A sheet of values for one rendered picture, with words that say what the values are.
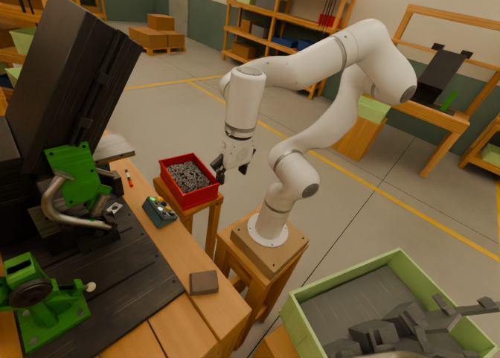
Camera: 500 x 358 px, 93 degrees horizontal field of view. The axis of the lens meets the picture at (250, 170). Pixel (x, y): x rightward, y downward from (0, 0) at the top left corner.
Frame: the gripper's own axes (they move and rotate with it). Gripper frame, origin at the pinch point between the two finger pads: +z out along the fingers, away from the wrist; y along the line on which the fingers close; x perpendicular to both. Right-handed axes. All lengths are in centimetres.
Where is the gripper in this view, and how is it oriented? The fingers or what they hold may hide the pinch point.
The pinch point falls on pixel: (231, 175)
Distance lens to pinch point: 74.4
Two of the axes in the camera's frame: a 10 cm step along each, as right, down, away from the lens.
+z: -1.8, 7.8, 6.0
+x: -6.8, -5.4, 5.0
